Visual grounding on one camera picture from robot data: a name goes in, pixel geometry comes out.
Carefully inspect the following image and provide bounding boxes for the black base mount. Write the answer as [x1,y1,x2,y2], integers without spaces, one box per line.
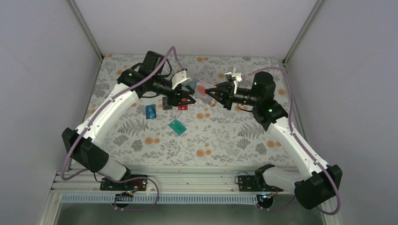
[234,164,284,209]
[99,170,148,202]

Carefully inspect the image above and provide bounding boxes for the blue credit card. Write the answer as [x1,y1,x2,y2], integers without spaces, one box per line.
[145,105,157,120]

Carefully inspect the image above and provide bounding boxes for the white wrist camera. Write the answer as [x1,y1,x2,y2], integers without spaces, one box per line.
[224,66,242,94]
[170,70,192,90]

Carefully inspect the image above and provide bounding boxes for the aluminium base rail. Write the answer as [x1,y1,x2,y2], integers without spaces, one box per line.
[51,165,290,205]

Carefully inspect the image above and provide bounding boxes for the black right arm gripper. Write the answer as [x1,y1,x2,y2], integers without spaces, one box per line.
[205,82,260,111]

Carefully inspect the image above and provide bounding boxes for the left aluminium frame post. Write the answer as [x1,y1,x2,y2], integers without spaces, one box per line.
[67,0,104,61]

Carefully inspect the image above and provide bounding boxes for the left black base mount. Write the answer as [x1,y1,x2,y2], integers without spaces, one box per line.
[99,170,148,202]

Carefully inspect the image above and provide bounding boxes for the black credit card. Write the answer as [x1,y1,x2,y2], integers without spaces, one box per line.
[162,97,173,110]

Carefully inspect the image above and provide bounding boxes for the aluminium frame post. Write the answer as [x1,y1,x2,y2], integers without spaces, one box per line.
[282,0,324,66]
[67,0,104,61]

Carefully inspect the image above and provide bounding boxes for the teal credit card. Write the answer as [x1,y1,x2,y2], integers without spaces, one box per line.
[169,119,187,135]

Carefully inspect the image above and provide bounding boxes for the red credit card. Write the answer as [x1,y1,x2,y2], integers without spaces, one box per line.
[177,105,188,111]

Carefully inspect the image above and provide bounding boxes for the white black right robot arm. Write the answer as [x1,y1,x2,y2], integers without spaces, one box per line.
[206,72,343,215]

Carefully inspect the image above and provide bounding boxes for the floral patterned table mat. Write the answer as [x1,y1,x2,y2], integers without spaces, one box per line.
[86,54,294,167]

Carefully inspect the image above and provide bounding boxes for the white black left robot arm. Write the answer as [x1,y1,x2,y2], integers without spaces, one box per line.
[61,47,196,190]

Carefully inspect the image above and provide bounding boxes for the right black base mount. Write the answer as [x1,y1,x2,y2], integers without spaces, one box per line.
[234,164,284,209]

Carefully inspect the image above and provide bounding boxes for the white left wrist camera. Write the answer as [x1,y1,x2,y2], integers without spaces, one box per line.
[170,70,192,90]

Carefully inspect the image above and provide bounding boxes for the pink leather card holder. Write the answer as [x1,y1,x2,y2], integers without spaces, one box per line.
[188,79,217,106]

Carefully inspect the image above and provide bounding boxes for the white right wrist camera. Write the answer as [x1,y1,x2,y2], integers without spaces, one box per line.
[224,66,242,94]

